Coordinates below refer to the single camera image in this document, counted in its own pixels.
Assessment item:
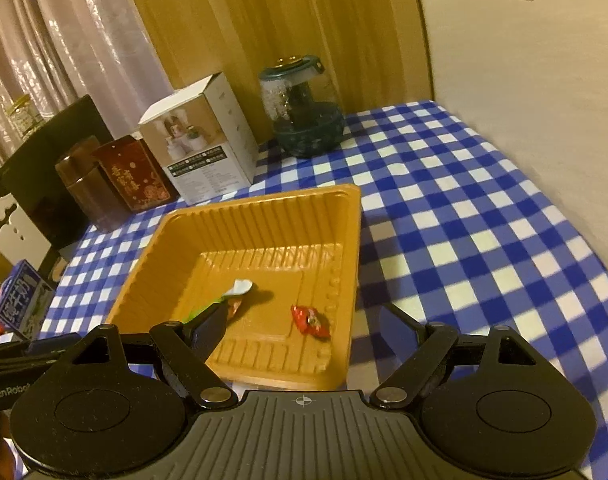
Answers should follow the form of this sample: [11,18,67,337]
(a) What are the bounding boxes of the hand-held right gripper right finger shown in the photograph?
[371,302,538,409]

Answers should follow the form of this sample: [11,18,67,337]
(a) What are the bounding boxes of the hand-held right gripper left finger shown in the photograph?
[58,302,235,409]

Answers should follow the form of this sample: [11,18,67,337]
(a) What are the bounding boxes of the green and white candy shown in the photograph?
[184,279,255,324]

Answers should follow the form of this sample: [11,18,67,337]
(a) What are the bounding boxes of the orange plastic tray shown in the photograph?
[106,185,363,392]

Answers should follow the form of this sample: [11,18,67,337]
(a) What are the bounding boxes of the red wrapped candy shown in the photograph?
[290,304,331,339]

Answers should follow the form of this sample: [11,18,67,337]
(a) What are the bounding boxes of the blue carton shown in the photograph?
[0,260,55,342]

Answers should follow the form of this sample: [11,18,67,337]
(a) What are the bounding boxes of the blue white checked tablecloth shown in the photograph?
[14,99,608,480]

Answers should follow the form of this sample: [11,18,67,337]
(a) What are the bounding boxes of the dark red gift box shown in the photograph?
[92,135,180,214]

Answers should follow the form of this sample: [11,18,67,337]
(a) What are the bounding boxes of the brown tin canister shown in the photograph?
[54,136,132,234]

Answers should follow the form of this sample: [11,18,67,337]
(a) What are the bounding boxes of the white product box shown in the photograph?
[138,72,259,206]

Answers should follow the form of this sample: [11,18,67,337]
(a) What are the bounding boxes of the green glass jar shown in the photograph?
[258,54,346,159]

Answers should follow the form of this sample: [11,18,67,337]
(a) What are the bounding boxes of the black panel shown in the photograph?
[4,95,115,252]

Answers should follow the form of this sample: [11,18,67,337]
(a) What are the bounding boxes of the small glass jar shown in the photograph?
[8,95,45,137]

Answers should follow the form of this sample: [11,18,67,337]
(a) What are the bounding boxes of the sheer curtain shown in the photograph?
[0,0,173,167]

